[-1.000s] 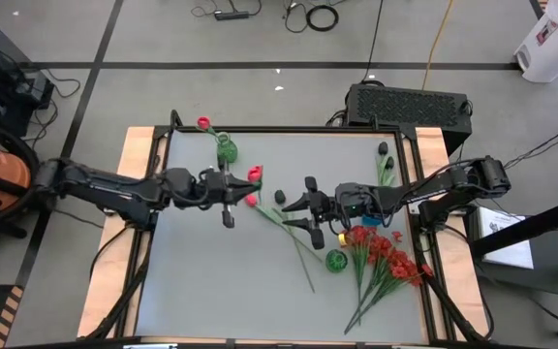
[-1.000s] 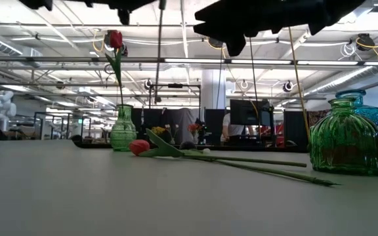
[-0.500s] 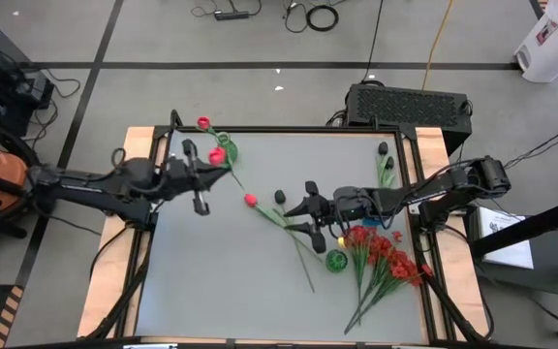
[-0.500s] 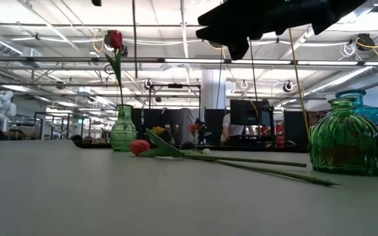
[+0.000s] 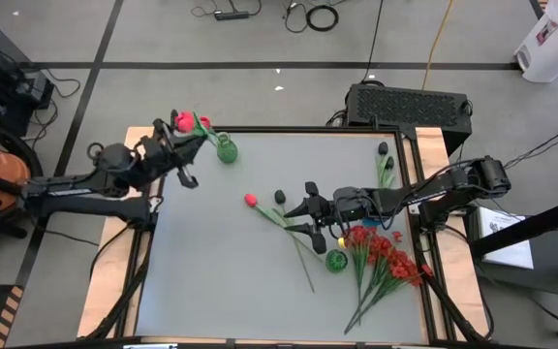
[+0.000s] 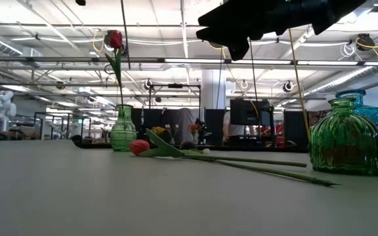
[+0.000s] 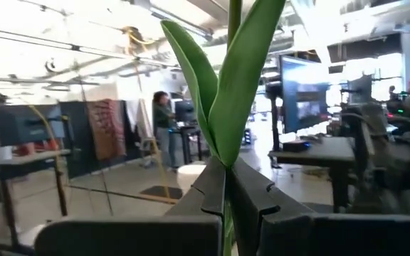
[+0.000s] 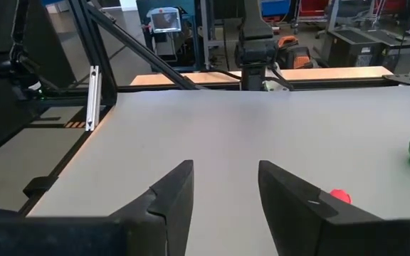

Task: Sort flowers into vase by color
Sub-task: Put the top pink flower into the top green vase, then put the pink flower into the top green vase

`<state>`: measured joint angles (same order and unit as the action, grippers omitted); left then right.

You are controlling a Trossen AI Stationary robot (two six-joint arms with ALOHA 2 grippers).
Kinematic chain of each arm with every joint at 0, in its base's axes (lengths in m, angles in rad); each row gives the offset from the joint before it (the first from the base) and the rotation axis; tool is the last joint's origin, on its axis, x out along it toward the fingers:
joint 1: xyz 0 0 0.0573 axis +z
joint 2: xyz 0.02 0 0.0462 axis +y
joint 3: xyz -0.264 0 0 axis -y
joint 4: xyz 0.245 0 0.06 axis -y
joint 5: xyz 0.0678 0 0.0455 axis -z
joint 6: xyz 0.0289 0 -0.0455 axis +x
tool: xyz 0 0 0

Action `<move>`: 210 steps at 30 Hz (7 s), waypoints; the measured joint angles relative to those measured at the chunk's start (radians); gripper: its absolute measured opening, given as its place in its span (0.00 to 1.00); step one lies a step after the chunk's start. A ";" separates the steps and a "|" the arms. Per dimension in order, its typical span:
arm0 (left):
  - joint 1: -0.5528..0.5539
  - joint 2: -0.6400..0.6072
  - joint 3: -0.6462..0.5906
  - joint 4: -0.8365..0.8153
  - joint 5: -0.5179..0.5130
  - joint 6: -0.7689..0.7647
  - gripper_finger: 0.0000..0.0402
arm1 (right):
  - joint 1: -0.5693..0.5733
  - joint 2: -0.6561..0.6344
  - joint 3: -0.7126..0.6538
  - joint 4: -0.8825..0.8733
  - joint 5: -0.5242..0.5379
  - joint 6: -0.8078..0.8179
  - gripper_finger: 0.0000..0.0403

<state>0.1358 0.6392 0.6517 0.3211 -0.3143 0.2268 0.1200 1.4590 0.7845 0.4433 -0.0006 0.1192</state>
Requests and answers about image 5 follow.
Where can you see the tall green glass vase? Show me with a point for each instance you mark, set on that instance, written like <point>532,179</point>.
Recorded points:
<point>226,150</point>

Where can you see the white paper sheet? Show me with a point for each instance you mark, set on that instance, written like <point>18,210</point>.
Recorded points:
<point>506,242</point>

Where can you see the orange vacuum cleaner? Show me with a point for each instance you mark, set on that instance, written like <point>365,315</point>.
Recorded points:
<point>3,174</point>

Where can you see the black cart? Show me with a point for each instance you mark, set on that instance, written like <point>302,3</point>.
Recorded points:
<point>550,262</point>

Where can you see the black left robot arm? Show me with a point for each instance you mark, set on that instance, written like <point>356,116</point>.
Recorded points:
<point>75,194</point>

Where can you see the black power strip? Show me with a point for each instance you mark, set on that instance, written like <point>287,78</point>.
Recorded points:
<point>230,15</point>

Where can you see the white bin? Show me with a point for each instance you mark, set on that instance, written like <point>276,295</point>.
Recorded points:
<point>555,43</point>

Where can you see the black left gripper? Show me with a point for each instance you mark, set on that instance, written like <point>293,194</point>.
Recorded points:
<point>158,160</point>

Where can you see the wooden table side board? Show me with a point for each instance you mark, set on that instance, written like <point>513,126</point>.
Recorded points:
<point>109,271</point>
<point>431,150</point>

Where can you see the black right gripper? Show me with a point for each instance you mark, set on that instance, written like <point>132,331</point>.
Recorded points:
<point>356,206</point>

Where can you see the squat green glass vase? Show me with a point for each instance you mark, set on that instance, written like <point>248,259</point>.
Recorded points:
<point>336,261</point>

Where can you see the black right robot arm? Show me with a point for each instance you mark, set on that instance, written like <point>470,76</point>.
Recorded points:
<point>434,186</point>

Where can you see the red carnation spray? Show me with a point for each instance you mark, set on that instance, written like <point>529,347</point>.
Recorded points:
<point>359,237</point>
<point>381,253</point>
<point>405,271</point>

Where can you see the black table frame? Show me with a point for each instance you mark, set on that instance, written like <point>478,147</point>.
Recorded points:
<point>284,130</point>

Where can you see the black computer case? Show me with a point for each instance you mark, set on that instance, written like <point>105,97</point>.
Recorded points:
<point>405,106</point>

